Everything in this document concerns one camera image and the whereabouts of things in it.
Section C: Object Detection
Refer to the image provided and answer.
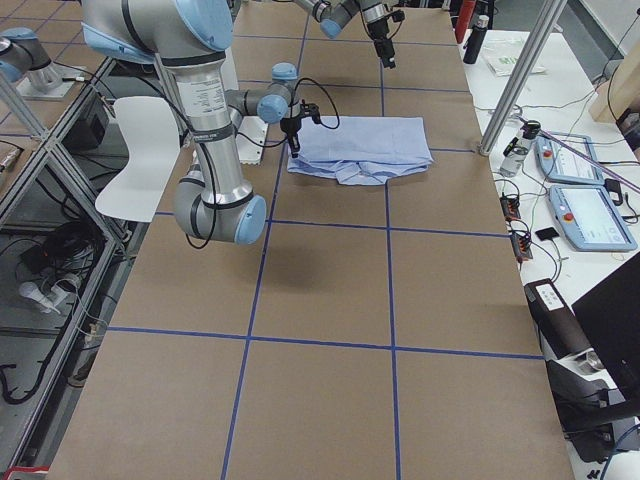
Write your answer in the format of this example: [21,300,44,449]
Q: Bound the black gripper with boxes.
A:
[280,101,321,158]
[361,7,405,69]

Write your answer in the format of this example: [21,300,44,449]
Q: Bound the blue striped button shirt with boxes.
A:
[287,116,433,186]

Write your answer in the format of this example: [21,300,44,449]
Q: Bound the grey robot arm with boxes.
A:
[294,0,405,69]
[82,0,321,244]

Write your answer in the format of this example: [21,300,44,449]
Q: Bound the black water bottle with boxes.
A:
[463,15,490,65]

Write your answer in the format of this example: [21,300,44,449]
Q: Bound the red fire extinguisher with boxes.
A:
[454,0,476,44]

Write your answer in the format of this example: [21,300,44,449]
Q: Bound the white chair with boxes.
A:
[95,96,180,223]

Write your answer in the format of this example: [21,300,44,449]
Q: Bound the clear plastic bottle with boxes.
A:
[499,120,541,178]

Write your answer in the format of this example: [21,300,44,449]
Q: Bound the upper teach pendant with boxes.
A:
[534,135,604,186]

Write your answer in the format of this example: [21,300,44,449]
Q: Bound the teach pendant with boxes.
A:
[534,135,604,186]
[549,185,637,252]

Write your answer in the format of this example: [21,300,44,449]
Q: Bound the lower teach pendant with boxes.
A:
[549,185,637,252]

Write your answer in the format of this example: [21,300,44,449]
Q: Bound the black box with label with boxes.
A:
[524,279,591,358]

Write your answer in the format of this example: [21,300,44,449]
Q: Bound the black monitor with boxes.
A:
[572,255,639,399]

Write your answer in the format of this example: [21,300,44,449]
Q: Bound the grey aluminium frame post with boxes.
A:
[478,0,567,156]

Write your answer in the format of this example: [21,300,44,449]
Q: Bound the black cable bundle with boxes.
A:
[14,219,109,311]

